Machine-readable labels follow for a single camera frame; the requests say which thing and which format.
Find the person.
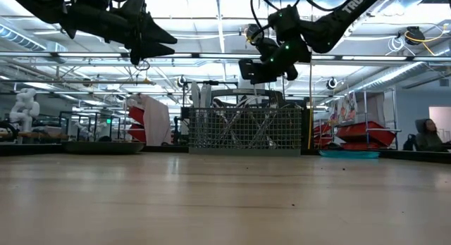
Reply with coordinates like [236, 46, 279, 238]
[414, 118, 447, 153]

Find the pink cloth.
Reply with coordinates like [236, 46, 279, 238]
[140, 94, 173, 146]

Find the teal translucent plate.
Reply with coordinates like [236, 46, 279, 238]
[319, 149, 381, 159]

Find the grey plastic cutlery basket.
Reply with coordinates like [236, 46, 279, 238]
[186, 89, 304, 156]

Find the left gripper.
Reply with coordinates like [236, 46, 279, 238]
[118, 0, 178, 65]

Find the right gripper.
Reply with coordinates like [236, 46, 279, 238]
[238, 37, 313, 85]

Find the red storage bins rack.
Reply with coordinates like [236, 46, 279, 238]
[311, 89, 402, 151]
[127, 104, 146, 143]

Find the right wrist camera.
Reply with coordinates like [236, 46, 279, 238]
[245, 23, 279, 55]

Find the dark grey plate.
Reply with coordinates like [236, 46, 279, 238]
[61, 141, 146, 155]

